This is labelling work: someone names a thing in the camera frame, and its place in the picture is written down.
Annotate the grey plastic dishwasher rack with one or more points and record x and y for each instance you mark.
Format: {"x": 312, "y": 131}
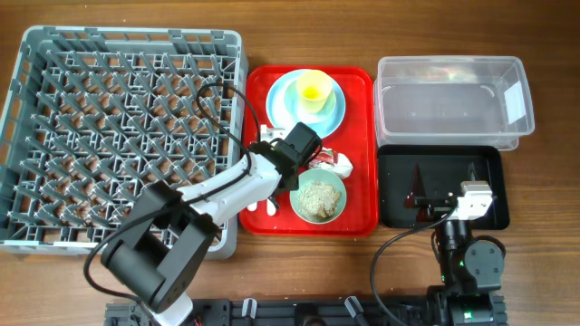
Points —
{"x": 93, "y": 116}

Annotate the rice and peanut leftovers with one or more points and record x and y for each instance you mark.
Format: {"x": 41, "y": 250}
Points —
{"x": 317, "y": 201}

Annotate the white tissue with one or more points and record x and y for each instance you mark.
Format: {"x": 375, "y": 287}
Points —
{"x": 343, "y": 167}

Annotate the red plastic tray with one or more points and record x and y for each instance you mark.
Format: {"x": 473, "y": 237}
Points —
{"x": 355, "y": 138}

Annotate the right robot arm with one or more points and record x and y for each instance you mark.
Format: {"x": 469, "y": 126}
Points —
{"x": 470, "y": 266}

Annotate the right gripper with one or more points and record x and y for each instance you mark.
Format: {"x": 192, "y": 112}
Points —
{"x": 417, "y": 196}

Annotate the white plastic spoon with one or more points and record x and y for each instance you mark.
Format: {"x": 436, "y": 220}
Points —
{"x": 271, "y": 207}

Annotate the light green small plate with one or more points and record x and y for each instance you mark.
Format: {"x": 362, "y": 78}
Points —
{"x": 293, "y": 106}

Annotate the yellow plastic cup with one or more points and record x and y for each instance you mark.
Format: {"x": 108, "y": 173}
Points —
{"x": 313, "y": 89}

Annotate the black plastic tray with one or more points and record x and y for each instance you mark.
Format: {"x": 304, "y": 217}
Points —
{"x": 443, "y": 169}

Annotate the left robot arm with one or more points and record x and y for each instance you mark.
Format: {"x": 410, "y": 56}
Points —
{"x": 157, "y": 251}

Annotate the light green bowl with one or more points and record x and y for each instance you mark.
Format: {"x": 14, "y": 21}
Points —
{"x": 325, "y": 176}

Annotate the clear plastic bin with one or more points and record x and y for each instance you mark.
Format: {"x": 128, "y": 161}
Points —
{"x": 468, "y": 100}

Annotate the red snack wrapper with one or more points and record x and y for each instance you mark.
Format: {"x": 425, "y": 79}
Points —
{"x": 326, "y": 158}

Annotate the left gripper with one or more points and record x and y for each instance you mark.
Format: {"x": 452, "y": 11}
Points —
{"x": 295, "y": 186}

